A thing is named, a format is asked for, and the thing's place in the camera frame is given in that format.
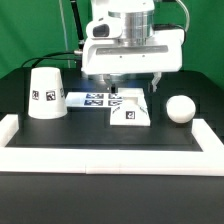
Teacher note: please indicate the white lamp shade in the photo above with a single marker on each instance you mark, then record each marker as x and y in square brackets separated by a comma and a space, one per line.
[47, 98]

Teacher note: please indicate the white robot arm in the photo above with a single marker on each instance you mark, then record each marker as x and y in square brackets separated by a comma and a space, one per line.
[123, 39]

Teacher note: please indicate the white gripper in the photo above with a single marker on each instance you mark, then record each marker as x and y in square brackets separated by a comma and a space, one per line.
[161, 53]

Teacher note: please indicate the white U-shaped fence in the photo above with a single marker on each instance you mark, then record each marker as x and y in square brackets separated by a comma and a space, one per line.
[209, 161]

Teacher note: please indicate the white lamp bulb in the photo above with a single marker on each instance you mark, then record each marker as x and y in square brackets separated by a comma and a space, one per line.
[180, 109]

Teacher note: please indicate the white lamp base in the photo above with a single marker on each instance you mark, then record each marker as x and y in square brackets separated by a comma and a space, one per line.
[133, 109]

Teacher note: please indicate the white tag sheet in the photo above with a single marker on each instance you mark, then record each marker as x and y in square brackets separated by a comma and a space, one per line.
[86, 99]

